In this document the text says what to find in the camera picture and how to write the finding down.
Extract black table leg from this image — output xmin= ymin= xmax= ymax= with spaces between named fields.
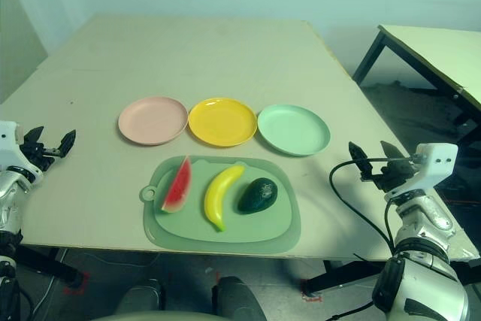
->
xmin=14 ymin=245 xmax=84 ymax=288
xmin=304 ymin=259 xmax=388 ymax=298

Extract yellow banana toy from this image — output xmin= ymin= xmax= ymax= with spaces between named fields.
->
xmin=204 ymin=165 xmax=246 ymax=233

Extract pale robot torso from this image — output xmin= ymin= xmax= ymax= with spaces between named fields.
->
xmin=89 ymin=311 xmax=211 ymax=321

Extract grey right robot leg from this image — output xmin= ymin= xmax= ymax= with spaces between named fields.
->
xmin=212 ymin=276 xmax=268 ymax=321

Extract pink plate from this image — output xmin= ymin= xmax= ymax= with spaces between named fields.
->
xmin=117 ymin=96 xmax=189 ymax=147

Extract mint green plate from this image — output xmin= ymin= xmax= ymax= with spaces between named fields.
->
xmin=257 ymin=104 xmax=331 ymax=157

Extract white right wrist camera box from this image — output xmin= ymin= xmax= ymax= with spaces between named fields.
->
xmin=385 ymin=143 xmax=459 ymax=204

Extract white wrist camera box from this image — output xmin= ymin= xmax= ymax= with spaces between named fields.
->
xmin=385 ymin=143 xmax=459 ymax=204
xmin=0 ymin=120 xmax=45 ymax=186

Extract dark green avocado toy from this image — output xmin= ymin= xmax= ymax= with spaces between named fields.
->
xmin=237 ymin=177 xmax=279 ymax=216

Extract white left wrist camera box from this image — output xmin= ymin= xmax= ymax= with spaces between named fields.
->
xmin=0 ymin=120 xmax=45 ymax=186

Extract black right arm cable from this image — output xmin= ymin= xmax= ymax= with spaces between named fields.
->
xmin=328 ymin=155 xmax=418 ymax=262

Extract grey left robot leg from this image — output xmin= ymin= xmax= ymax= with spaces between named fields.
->
xmin=112 ymin=279 xmax=166 ymax=316

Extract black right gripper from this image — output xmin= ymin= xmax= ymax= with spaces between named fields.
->
xmin=348 ymin=140 xmax=416 ymax=194

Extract watermelon slice toy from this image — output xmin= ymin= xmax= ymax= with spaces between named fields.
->
xmin=161 ymin=154 xmax=192 ymax=214

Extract beige side table black legs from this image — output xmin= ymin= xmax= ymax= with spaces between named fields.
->
xmin=352 ymin=24 xmax=481 ymax=145

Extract grey robot leg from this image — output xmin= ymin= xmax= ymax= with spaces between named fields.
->
xmin=212 ymin=276 xmax=268 ymax=321
xmin=112 ymin=279 xmax=166 ymax=316

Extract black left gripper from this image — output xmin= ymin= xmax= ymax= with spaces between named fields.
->
xmin=17 ymin=126 xmax=77 ymax=172

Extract yellow plate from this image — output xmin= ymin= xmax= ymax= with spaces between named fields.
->
xmin=188 ymin=97 xmax=259 ymax=148

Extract green cutting mat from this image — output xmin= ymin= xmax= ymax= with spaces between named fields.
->
xmin=139 ymin=155 xmax=302 ymax=255

